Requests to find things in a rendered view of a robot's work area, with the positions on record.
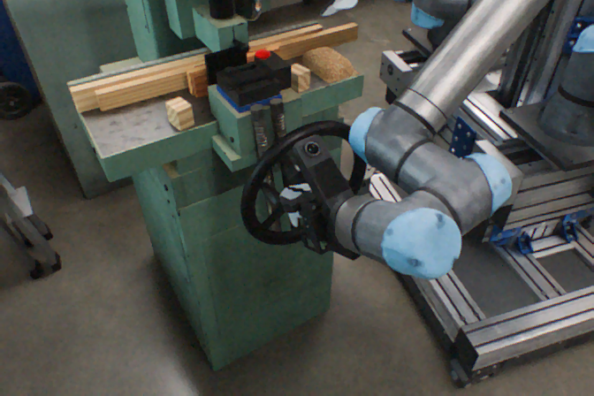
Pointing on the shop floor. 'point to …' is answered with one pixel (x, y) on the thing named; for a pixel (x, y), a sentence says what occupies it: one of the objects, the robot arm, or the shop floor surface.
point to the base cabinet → (233, 269)
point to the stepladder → (11, 207)
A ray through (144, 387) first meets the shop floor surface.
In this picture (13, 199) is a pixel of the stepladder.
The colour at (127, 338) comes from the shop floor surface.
